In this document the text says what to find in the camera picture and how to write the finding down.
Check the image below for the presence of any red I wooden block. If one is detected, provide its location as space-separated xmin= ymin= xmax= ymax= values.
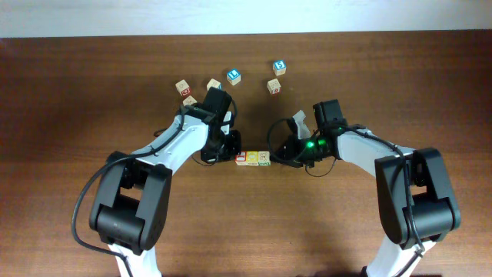
xmin=235 ymin=151 xmax=248 ymax=165

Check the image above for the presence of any yellow O wooden block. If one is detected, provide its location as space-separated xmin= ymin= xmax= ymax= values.
xmin=246 ymin=151 xmax=259 ymax=166

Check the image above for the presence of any green R wooden block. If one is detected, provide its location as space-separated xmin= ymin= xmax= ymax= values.
xmin=258 ymin=151 xmax=271 ymax=166

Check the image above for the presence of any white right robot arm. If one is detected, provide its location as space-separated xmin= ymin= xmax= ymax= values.
xmin=270 ymin=118 xmax=461 ymax=276

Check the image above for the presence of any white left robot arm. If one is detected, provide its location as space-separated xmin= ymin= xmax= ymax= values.
xmin=82 ymin=103 xmax=241 ymax=276

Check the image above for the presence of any green letter wooden block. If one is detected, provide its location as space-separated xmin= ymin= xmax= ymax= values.
xmin=182 ymin=95 xmax=198 ymax=107

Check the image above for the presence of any blue H wooden block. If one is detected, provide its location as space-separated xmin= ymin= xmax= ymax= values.
xmin=206 ymin=78 xmax=222 ymax=90

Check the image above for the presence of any red Q wooden block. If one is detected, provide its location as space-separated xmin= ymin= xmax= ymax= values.
xmin=175 ymin=79 xmax=191 ymax=97

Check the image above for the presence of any blue L wooden block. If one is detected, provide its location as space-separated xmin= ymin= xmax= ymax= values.
xmin=226 ymin=68 xmax=241 ymax=85

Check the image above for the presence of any red 9 wooden block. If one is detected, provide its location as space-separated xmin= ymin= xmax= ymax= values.
xmin=267 ymin=78 xmax=281 ymax=95

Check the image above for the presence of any blue 5 wooden block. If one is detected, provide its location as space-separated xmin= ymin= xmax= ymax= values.
xmin=273 ymin=60 xmax=287 ymax=76

